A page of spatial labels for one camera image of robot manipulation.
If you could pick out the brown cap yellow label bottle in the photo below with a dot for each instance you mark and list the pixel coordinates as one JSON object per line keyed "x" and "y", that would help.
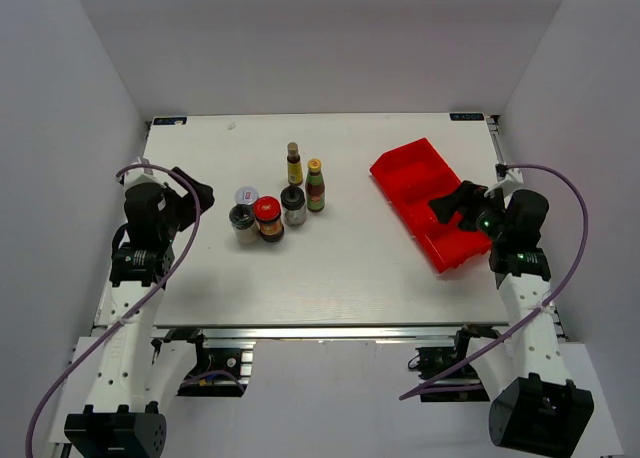
{"x": 294, "y": 168}

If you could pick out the black top salt grinder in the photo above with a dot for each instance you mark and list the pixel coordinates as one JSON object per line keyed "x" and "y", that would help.
{"x": 244, "y": 224}

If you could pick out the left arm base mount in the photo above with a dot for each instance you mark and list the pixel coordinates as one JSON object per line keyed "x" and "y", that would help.
{"x": 221, "y": 369}

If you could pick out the left blue table label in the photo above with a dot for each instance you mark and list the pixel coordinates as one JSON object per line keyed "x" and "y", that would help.
{"x": 169, "y": 121}

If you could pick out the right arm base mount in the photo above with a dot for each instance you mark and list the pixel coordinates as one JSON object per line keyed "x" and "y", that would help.
{"x": 430, "y": 361}

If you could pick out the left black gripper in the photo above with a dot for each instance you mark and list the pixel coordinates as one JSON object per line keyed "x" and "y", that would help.
{"x": 204, "y": 192}

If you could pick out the blue table label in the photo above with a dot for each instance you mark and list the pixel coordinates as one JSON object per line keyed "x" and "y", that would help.
{"x": 169, "y": 121}
{"x": 463, "y": 117}

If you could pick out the red lid chili jar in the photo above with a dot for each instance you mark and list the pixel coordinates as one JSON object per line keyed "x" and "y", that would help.
{"x": 267, "y": 212}

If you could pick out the red plastic divided tray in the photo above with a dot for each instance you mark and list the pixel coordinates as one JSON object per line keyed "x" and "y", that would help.
{"x": 409, "y": 177}

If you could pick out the yellow cap chili sauce bottle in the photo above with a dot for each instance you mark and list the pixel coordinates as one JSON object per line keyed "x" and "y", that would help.
{"x": 315, "y": 186}

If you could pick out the aluminium table frame rail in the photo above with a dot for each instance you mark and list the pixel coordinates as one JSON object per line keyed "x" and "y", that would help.
{"x": 352, "y": 270}

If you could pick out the right blue table label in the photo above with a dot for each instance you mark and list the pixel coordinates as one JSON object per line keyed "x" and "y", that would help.
{"x": 463, "y": 117}

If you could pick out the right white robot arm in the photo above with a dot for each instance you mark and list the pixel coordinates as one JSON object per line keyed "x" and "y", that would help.
{"x": 535, "y": 405}

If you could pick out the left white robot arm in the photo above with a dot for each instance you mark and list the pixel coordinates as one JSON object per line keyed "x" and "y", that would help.
{"x": 125, "y": 412}

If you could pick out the black top pepper grinder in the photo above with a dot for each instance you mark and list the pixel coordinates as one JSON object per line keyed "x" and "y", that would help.
{"x": 294, "y": 205}

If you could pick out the white lid spice jar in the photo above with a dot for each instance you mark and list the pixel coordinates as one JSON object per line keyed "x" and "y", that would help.
{"x": 247, "y": 196}

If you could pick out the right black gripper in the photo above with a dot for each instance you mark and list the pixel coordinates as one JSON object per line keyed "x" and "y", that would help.
{"x": 444, "y": 207}

